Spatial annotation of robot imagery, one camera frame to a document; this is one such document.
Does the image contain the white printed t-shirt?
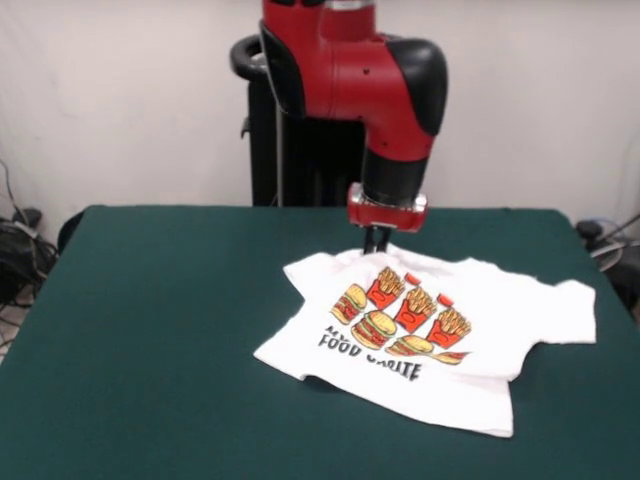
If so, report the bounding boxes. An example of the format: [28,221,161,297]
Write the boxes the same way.
[252,243,598,439]

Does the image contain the black cable tangle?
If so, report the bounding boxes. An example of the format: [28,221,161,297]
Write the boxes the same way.
[0,159,61,351]

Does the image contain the black power adapter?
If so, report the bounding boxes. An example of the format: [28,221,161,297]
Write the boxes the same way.
[575,219,605,240]
[12,207,44,227]

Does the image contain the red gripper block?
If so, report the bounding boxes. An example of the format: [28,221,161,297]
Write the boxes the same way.
[347,182,430,255]

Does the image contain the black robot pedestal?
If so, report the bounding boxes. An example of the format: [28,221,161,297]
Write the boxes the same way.
[229,30,401,209]

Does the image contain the dark green table cloth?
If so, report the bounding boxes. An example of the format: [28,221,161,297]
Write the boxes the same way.
[0,204,640,480]

